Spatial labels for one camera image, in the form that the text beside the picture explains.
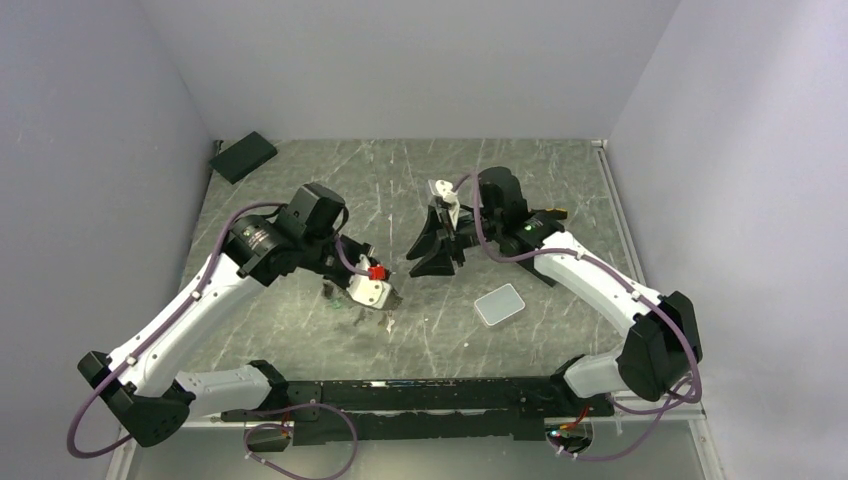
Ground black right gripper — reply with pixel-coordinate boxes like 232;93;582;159
406;206;503;277

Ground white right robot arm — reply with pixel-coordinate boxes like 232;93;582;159
406;166;703;415

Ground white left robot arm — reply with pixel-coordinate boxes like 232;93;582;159
78;182;401;447

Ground black flat box with sticker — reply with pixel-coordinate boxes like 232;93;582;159
515;252;557;287

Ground black box at rear left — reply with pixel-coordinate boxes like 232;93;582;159
209;131;278;184

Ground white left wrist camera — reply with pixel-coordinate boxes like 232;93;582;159
346;275;393;310

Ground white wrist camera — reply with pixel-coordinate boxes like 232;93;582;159
346;275;393;310
428;180;461;229

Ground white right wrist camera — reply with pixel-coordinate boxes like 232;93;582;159
428;180;461;229

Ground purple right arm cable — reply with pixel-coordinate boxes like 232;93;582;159
450;172;704;463

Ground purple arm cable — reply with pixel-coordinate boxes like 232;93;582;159
450;172;704;463
66;201;379;480

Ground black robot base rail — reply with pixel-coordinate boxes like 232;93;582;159
221;376;614;446

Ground black yellow handled screwdriver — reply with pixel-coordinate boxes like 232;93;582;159
536;208;569;221

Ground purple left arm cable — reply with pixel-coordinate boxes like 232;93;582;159
66;201;379;480

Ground aluminium frame rail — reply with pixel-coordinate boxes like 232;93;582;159
107;376;725;479

